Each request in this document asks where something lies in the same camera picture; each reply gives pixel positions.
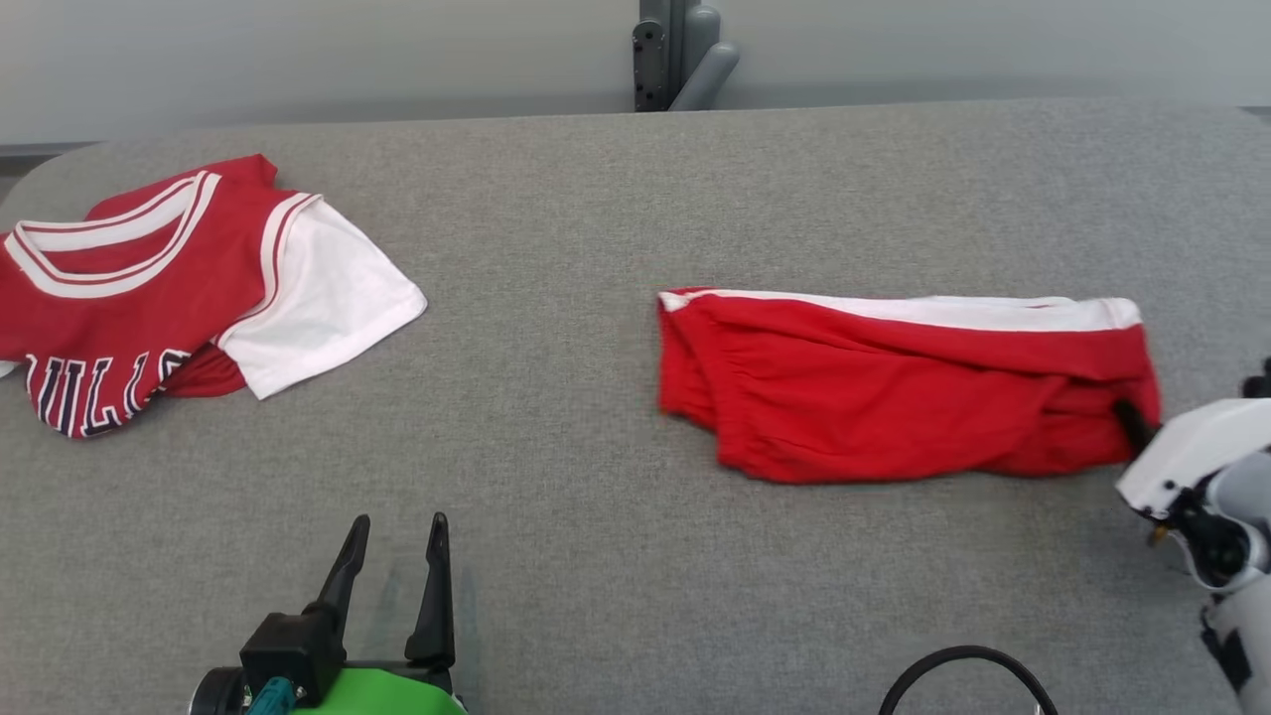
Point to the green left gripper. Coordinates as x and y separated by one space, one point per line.
387 695

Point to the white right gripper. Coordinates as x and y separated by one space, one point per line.
1192 447

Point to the red shorts white stripe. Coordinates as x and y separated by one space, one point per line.
894 397

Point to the red Bulls jersey white sleeves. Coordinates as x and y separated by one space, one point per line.
149 288

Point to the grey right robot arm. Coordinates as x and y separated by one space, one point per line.
1241 636

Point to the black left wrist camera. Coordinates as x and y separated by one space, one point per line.
293 650

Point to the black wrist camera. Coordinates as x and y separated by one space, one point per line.
1261 382
293 650

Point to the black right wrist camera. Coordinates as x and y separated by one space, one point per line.
1261 382

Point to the teal left camera connector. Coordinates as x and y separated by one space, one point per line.
270 697

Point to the grey metal post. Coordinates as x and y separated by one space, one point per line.
685 50

